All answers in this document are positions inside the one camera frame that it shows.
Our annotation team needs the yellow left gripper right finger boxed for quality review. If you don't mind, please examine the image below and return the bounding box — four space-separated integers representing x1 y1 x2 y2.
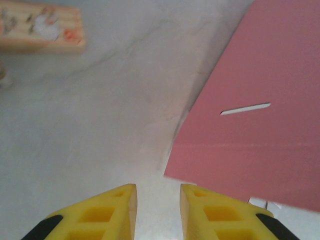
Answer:
179 183 300 240

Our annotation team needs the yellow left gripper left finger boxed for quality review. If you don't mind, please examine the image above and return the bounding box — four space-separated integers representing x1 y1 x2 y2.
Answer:
22 183 138 240

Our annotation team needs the pink paper box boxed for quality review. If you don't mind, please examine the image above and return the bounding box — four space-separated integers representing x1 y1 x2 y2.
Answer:
163 0 320 214

